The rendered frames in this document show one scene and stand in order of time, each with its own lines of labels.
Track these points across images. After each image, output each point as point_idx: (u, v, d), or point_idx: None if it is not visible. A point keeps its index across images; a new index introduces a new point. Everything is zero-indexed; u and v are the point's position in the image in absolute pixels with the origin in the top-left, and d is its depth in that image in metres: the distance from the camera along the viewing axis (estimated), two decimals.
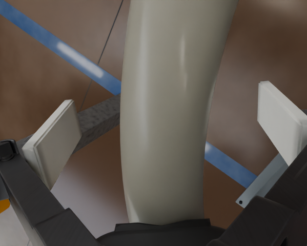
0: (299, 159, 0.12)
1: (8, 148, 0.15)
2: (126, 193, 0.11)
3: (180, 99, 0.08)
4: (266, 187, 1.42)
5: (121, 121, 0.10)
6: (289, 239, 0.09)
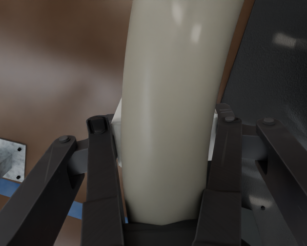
0: (216, 149, 0.13)
1: (101, 123, 0.16)
2: (127, 198, 0.10)
3: (185, 101, 0.08)
4: None
5: (122, 123, 0.09)
6: (241, 219, 0.10)
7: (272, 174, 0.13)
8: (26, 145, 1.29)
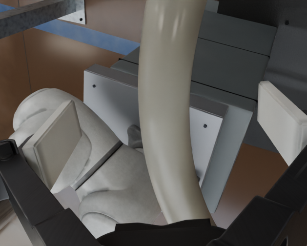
0: (299, 159, 0.12)
1: (8, 148, 0.15)
2: None
3: None
4: None
5: None
6: (289, 239, 0.09)
7: None
8: None
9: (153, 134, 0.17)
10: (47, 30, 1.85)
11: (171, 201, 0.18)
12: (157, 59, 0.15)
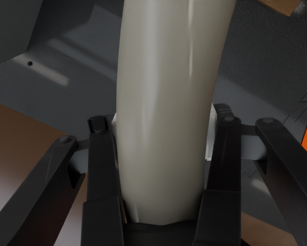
0: (216, 149, 0.13)
1: (102, 123, 0.16)
2: None
3: None
4: None
5: None
6: (240, 219, 0.10)
7: (272, 174, 0.13)
8: None
9: (143, 214, 0.10)
10: None
11: None
12: (149, 90, 0.08)
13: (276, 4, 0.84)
